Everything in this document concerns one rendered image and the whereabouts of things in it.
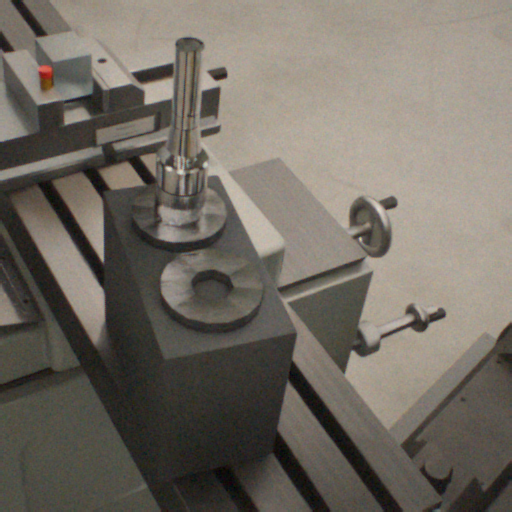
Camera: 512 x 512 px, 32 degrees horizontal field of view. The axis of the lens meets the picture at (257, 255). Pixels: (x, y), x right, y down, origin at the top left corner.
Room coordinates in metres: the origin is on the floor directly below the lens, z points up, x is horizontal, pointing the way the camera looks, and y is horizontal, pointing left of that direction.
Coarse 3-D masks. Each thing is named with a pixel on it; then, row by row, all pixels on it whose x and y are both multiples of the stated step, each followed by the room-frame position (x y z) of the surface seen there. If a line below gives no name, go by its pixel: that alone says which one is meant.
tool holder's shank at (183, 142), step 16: (176, 48) 0.62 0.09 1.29; (192, 48) 0.62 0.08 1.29; (176, 64) 0.62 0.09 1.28; (192, 64) 0.62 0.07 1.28; (176, 80) 0.62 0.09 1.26; (192, 80) 0.62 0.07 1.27; (176, 96) 0.62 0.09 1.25; (192, 96) 0.62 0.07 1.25; (176, 112) 0.62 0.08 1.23; (192, 112) 0.62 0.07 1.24; (176, 128) 0.62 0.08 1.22; (192, 128) 0.62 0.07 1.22; (176, 144) 0.61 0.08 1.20; (192, 144) 0.61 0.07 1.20; (176, 160) 0.62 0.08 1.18; (192, 160) 0.62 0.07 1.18
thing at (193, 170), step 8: (160, 152) 0.62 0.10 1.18; (200, 152) 0.63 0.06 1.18; (160, 160) 0.61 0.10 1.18; (168, 160) 0.62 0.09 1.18; (200, 160) 0.62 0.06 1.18; (208, 160) 0.63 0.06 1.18; (160, 168) 0.61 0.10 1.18; (168, 168) 0.61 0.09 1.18; (176, 168) 0.61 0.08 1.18; (184, 168) 0.61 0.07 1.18; (192, 168) 0.61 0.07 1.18; (200, 168) 0.61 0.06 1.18; (168, 176) 0.60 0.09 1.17; (176, 176) 0.60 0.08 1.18; (184, 176) 0.60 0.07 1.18; (192, 176) 0.61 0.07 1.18; (200, 176) 0.61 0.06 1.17
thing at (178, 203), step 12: (156, 168) 0.62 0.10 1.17; (156, 180) 0.62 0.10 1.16; (168, 180) 0.60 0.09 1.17; (192, 180) 0.61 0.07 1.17; (204, 180) 0.62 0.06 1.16; (156, 192) 0.61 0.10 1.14; (168, 192) 0.60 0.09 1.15; (180, 192) 0.60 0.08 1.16; (192, 192) 0.61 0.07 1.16; (204, 192) 0.62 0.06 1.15; (156, 204) 0.61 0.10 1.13; (168, 204) 0.60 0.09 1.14; (180, 204) 0.60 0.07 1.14; (192, 204) 0.61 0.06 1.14; (204, 204) 0.62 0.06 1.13; (168, 216) 0.60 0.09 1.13; (180, 216) 0.60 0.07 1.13; (192, 216) 0.61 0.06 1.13
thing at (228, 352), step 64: (128, 192) 0.66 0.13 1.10; (128, 256) 0.57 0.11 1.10; (192, 256) 0.57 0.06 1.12; (256, 256) 0.59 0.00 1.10; (128, 320) 0.56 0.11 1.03; (192, 320) 0.49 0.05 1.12; (256, 320) 0.51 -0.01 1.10; (128, 384) 0.56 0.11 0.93; (192, 384) 0.47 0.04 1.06; (256, 384) 0.49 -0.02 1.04; (192, 448) 0.47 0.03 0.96; (256, 448) 0.50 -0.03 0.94
